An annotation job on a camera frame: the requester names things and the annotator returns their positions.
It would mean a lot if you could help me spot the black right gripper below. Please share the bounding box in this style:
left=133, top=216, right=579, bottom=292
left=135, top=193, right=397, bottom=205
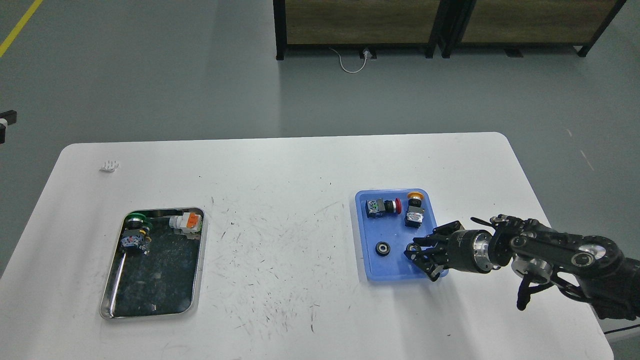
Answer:
left=404, top=221, right=499, bottom=282

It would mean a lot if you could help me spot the black gear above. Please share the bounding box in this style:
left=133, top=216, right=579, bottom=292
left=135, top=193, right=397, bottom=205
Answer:
left=374, top=241, right=391, bottom=257
left=406, top=243, right=421, bottom=252

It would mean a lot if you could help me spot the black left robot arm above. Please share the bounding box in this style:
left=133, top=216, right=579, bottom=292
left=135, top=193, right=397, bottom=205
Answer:
left=0, top=110, right=18, bottom=145

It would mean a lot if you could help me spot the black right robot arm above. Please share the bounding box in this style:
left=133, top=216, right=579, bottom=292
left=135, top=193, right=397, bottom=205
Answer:
left=403, top=214, right=640, bottom=321

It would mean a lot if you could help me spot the blue plastic tray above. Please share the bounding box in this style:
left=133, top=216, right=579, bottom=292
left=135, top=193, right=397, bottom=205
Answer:
left=354, top=187, right=437, bottom=281

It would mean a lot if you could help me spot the left wooden cabinet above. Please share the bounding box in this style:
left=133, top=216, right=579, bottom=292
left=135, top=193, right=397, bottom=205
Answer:
left=272, top=0, right=451, bottom=61

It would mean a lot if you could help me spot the metal tray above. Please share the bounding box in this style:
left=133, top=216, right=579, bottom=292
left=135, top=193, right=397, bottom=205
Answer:
left=99, top=207, right=206, bottom=321

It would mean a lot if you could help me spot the small white plastic piece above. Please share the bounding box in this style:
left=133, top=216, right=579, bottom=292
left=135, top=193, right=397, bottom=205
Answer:
left=99, top=161, right=120, bottom=173

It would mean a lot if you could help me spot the yellow push button switch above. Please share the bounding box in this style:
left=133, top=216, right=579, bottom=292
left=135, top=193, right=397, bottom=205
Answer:
left=404, top=191, right=425, bottom=229

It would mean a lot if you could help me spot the red push button switch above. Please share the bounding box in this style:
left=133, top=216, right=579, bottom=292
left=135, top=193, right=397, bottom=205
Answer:
left=365, top=198, right=402, bottom=218

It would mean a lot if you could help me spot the white cable on floor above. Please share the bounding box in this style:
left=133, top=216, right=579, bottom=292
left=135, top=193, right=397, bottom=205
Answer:
left=328, top=47, right=376, bottom=74

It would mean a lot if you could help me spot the orange white switch module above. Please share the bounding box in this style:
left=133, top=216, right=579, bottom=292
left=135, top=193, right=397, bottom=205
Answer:
left=168, top=212, right=203, bottom=238

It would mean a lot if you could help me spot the green push button switch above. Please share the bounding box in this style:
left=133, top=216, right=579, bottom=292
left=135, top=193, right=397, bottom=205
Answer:
left=118, top=212, right=153, bottom=255

